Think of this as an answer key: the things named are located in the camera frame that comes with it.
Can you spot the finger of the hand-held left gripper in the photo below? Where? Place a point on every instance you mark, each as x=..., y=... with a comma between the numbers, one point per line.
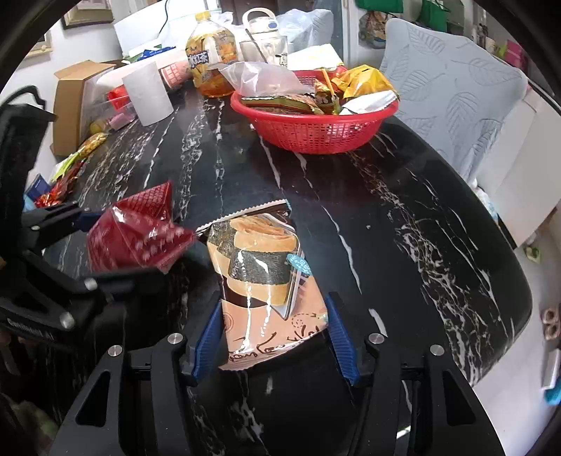
x=122, y=283
x=61, y=221

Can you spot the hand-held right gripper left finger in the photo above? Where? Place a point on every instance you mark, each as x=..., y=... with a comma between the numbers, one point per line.
x=206, y=346

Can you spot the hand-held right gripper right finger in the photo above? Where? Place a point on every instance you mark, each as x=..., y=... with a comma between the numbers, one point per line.
x=342, y=346

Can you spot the large dark red snack bag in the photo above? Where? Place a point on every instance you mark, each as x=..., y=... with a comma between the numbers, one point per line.
x=131, y=236

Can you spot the peach seaweed cracker packet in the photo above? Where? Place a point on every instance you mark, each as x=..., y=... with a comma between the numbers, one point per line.
x=263, y=280

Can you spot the red plastic basket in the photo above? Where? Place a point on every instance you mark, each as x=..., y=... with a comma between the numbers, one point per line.
x=315, y=131

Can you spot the green brown snack packet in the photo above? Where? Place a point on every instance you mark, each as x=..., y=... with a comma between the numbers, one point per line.
x=280, y=104

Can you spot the white snack packet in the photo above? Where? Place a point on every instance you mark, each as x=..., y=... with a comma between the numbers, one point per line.
x=368, y=103

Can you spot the clear zip bag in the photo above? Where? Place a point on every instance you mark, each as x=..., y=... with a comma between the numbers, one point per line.
x=263, y=79

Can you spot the yellow lollipop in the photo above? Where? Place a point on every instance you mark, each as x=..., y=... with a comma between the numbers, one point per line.
x=328, y=98

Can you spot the yellow snack bag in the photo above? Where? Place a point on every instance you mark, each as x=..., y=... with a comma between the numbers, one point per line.
x=368, y=81

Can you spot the pile of small snack packets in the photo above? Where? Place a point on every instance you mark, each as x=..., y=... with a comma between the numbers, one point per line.
x=57, y=184

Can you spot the gold candy packet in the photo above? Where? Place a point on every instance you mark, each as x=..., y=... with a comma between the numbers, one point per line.
x=90, y=144

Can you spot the cardboard box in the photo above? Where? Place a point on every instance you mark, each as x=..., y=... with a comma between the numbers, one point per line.
x=68, y=109

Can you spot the red packet in clear box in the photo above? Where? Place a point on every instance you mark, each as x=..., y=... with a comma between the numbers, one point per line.
x=120, y=97

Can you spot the white paper roll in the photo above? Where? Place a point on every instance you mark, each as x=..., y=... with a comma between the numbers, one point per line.
x=147, y=94

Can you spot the pink patterned paper cup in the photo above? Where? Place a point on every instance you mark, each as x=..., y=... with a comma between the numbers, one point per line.
x=175, y=74

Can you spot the blue tissue packet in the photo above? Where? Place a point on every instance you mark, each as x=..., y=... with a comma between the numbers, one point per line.
x=155, y=53

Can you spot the framed picture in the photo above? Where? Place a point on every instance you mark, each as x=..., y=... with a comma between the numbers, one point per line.
x=87, y=13

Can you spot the white fridge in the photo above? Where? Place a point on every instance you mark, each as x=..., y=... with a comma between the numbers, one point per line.
x=140, y=26

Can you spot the pair of pink slippers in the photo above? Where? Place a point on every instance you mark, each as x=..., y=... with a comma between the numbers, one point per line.
x=551, y=322

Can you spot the iced tea bottle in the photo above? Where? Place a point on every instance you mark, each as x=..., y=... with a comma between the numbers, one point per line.
x=210, y=57

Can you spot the white cabinet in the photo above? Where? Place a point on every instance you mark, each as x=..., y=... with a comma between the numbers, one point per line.
x=526, y=175

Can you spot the metal spoon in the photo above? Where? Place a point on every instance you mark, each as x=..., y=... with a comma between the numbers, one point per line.
x=256, y=44

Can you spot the clear drinking glass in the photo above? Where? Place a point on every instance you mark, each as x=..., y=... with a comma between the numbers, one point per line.
x=267, y=50

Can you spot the chair with light blue cover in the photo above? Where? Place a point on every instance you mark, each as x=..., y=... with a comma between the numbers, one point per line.
x=451, y=87

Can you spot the yellow white paper packet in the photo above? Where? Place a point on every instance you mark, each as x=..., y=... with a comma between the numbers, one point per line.
x=313, y=57

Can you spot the clear plastic bags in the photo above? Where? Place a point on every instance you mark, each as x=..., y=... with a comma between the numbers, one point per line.
x=307, y=26

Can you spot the patterned cloth bag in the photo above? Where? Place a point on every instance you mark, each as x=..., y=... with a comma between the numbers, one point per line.
x=372, y=30

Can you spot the green tote bag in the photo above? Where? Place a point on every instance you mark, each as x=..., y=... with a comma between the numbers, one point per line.
x=379, y=4
x=434, y=13

